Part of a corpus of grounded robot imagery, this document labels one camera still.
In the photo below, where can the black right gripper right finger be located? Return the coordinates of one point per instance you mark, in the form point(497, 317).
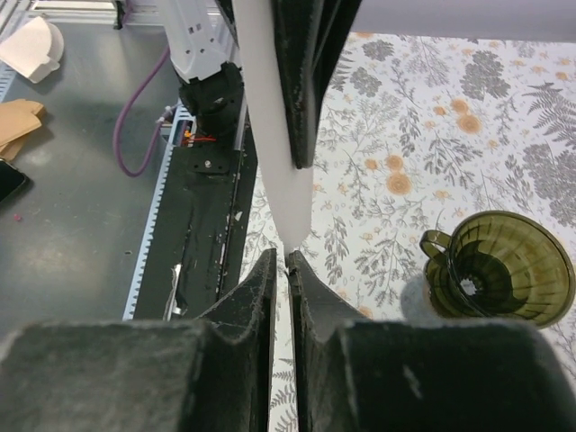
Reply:
point(356, 374)

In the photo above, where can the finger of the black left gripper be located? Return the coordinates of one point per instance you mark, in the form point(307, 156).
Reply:
point(309, 36)

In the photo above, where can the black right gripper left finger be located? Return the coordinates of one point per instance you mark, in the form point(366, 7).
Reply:
point(212, 373)

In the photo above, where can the white paper coffee filter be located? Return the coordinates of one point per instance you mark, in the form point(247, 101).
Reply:
point(288, 190)

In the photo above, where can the green glass coffee dripper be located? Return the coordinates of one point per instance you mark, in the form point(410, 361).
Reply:
point(498, 264)

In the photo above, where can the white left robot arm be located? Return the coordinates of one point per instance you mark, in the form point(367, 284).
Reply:
point(210, 85)

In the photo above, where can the white filter stack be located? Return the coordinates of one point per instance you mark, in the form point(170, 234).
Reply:
point(35, 50)

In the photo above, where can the brown filter stack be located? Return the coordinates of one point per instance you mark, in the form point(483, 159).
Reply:
point(19, 118)

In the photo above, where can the floral patterned tablecloth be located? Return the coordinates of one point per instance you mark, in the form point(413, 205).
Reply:
point(419, 133)

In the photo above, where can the black phone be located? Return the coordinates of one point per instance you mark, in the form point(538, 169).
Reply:
point(12, 180)

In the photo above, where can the white slotted cable duct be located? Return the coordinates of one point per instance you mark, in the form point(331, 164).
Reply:
point(148, 232)

